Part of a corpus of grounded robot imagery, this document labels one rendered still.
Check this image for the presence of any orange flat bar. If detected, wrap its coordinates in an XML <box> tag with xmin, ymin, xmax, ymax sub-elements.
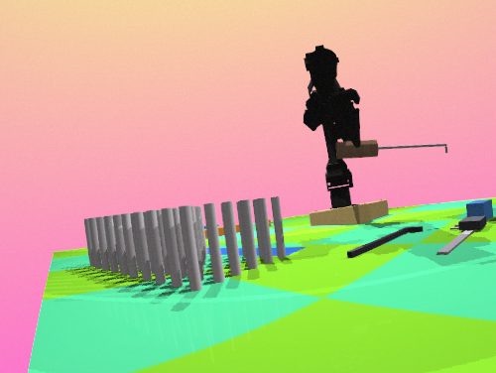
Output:
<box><xmin>204</xmin><ymin>224</ymin><xmax>240</xmax><ymax>239</ymax></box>

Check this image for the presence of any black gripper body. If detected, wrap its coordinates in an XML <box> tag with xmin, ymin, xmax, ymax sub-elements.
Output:
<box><xmin>319</xmin><ymin>85</ymin><xmax>360</xmax><ymax>141</ymax></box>

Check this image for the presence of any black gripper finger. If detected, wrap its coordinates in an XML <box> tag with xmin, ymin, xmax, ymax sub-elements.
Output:
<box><xmin>333</xmin><ymin>108</ymin><xmax>361</xmax><ymax>148</ymax></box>
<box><xmin>333</xmin><ymin>129</ymin><xmax>350</xmax><ymax>142</ymax></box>

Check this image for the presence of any wooden-handled metal pick tool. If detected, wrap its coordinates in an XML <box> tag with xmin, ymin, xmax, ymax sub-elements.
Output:
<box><xmin>336</xmin><ymin>139</ymin><xmax>448</xmax><ymax>159</ymax></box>

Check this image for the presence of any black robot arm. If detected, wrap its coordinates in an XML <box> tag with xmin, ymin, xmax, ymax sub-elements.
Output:
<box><xmin>304</xmin><ymin>45</ymin><xmax>355</xmax><ymax>209</ymax></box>

